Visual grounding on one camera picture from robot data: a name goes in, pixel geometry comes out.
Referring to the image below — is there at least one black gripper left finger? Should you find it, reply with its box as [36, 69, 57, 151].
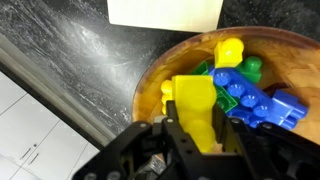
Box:
[162, 100, 203, 158]

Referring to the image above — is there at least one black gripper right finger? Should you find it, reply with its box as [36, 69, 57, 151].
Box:
[212, 103, 247, 157]

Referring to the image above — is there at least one yellow three-stud building block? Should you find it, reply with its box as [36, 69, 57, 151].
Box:
[160, 74, 218, 155]

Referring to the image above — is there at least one green flat building block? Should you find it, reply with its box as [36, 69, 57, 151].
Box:
[190, 60, 240, 115]

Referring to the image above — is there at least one blue four-stud building block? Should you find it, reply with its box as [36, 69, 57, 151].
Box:
[207, 67, 275, 130]

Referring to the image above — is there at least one blue chunky building block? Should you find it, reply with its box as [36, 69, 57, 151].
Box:
[270, 89, 309, 132]

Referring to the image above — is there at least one green small building block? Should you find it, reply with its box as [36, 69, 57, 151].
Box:
[235, 55, 264, 84]

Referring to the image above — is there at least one yellow small building block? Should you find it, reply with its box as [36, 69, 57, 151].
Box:
[213, 37, 245, 70]

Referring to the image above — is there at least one wooden bowl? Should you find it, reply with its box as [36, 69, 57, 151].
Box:
[131, 26, 320, 147]

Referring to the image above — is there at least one grey counter edge trim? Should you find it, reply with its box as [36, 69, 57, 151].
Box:
[0, 33, 118, 151]

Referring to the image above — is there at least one white paper sheet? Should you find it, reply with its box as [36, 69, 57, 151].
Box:
[106, 0, 225, 34]

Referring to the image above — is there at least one white cabinet door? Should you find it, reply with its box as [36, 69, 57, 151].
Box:
[0, 70, 62, 168]
[9, 119, 90, 180]

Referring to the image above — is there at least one metal cabinet handle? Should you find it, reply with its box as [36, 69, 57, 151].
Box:
[19, 147, 33, 161]
[27, 152, 41, 166]

